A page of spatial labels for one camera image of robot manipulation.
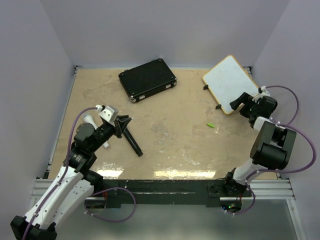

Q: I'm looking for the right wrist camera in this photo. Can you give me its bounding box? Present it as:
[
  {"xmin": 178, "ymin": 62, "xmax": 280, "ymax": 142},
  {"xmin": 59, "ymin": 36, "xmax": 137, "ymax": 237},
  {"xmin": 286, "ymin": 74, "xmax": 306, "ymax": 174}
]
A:
[{"xmin": 252, "ymin": 86, "xmax": 270, "ymax": 103}]

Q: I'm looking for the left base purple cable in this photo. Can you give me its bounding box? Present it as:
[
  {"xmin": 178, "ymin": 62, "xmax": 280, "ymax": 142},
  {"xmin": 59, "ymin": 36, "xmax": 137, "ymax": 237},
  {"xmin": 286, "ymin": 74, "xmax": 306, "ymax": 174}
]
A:
[{"xmin": 84, "ymin": 187, "xmax": 137, "ymax": 223}]

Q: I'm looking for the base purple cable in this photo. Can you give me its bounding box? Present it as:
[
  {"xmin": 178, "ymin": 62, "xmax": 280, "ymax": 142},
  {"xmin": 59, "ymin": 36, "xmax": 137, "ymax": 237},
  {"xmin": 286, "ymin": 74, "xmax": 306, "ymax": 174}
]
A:
[
  {"xmin": 84, "ymin": 187, "xmax": 137, "ymax": 223},
  {"xmin": 224, "ymin": 186, "xmax": 256, "ymax": 216}
]

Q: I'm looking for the black microphone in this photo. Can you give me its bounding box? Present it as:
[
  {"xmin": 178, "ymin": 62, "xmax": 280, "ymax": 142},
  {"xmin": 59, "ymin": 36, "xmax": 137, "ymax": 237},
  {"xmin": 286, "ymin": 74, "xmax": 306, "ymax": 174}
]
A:
[{"xmin": 123, "ymin": 128, "xmax": 143, "ymax": 157}]

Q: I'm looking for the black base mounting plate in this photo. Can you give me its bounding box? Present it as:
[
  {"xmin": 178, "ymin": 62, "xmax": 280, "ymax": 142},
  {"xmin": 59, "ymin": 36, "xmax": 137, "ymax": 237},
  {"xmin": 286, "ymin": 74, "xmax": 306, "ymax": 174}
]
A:
[{"xmin": 92, "ymin": 179, "xmax": 252, "ymax": 208}]

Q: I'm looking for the black hard case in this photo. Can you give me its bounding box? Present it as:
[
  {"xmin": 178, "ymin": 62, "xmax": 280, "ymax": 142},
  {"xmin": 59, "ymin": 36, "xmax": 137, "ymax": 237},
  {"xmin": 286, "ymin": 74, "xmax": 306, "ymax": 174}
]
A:
[{"xmin": 118, "ymin": 58, "xmax": 177, "ymax": 103}]

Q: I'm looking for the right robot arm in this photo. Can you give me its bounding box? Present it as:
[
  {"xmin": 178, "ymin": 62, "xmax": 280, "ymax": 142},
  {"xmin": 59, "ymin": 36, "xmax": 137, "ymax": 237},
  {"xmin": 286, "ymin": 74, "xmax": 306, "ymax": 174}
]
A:
[{"xmin": 222, "ymin": 92, "xmax": 297, "ymax": 197}]

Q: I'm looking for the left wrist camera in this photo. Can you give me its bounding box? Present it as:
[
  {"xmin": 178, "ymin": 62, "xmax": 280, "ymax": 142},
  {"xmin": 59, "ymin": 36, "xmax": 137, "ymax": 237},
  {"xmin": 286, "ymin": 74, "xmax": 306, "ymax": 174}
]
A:
[{"xmin": 98, "ymin": 105, "xmax": 119, "ymax": 123}]

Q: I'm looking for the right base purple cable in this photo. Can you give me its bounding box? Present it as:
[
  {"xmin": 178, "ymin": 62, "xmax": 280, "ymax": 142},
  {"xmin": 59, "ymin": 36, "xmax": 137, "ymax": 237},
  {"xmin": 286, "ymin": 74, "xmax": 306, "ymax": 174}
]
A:
[{"xmin": 224, "ymin": 186, "xmax": 256, "ymax": 216}]

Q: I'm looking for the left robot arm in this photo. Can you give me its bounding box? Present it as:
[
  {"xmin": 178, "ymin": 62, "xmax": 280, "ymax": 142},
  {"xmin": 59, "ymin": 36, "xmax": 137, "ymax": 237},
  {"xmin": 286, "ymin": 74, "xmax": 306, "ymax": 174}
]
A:
[{"xmin": 10, "ymin": 115, "xmax": 132, "ymax": 240}]

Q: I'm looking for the aluminium table frame rail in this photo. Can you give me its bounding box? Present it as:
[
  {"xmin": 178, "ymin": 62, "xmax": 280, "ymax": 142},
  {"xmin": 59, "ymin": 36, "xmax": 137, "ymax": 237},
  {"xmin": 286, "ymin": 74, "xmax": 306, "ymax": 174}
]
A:
[{"xmin": 31, "ymin": 179, "xmax": 295, "ymax": 200}]

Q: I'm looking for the green marker cap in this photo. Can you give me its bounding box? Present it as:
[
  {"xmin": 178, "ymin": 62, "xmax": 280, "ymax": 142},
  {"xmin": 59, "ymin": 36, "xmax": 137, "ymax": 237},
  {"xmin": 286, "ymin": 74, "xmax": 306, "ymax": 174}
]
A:
[{"xmin": 206, "ymin": 123, "xmax": 215, "ymax": 128}]

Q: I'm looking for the orange framed whiteboard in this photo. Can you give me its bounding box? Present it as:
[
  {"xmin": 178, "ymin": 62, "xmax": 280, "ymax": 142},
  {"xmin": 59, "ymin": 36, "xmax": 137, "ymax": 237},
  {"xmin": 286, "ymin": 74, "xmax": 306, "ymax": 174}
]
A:
[{"xmin": 202, "ymin": 55, "xmax": 259, "ymax": 115}]

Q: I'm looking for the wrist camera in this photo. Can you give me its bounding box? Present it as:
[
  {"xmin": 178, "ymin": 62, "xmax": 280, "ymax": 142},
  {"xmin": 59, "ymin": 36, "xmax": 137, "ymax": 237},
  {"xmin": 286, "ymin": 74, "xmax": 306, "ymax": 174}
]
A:
[
  {"xmin": 252, "ymin": 86, "xmax": 270, "ymax": 103},
  {"xmin": 98, "ymin": 105, "xmax": 119, "ymax": 123}
]

